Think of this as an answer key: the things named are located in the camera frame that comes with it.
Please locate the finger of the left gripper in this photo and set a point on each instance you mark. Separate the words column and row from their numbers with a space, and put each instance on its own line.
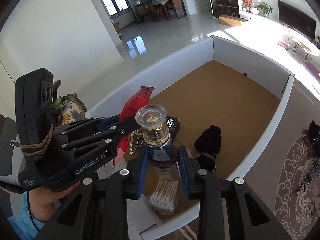
column 89, row 126
column 79, row 147

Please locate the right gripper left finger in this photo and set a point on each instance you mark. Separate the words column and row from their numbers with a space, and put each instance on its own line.
column 98, row 210

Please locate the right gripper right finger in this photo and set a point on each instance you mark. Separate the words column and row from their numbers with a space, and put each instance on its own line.
column 226, row 205

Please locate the cotton swab bag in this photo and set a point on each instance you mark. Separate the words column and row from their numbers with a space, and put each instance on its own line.
column 165, row 196

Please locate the red snack packet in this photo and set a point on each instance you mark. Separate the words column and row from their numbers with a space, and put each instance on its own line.
column 127, row 118

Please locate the clear cap cosmetic bottle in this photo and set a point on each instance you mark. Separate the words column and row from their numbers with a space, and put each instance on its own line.
column 161, row 152

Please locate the black printed box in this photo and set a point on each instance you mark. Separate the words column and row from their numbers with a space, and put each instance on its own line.
column 173, row 125

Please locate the person's left hand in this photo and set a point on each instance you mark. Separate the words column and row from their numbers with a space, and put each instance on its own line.
column 41, row 201

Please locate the floral patterned sleeve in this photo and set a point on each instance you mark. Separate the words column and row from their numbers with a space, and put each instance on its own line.
column 68, row 108

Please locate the clear safety glasses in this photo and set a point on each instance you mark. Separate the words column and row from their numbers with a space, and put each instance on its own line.
column 310, row 177

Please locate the black hair scrunchie far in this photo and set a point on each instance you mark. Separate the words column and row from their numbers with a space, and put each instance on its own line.
column 313, row 133

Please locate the white cardboard storage box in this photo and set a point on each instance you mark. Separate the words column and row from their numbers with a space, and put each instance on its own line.
column 215, row 82

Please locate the wooden dining set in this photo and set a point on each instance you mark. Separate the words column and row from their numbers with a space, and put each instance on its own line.
column 150, row 11

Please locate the small coffee table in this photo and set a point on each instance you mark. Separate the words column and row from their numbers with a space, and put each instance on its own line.
column 307, row 46

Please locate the cardboard box on floor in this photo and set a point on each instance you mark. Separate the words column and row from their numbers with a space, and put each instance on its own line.
column 231, row 21

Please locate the black television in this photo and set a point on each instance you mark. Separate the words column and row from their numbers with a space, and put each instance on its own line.
column 296, row 19

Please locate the green potted plant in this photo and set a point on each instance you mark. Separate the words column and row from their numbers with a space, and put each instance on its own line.
column 265, row 8

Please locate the red flower plant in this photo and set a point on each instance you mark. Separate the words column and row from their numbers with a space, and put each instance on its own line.
column 247, row 4

